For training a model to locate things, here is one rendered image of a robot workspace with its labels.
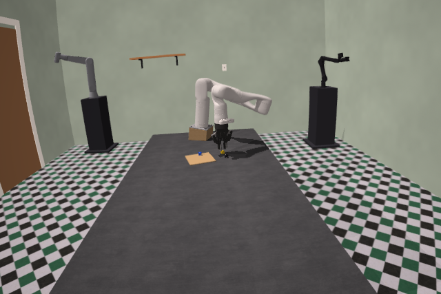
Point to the peach flat mat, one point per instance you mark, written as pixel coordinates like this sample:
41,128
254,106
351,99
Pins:
196,159

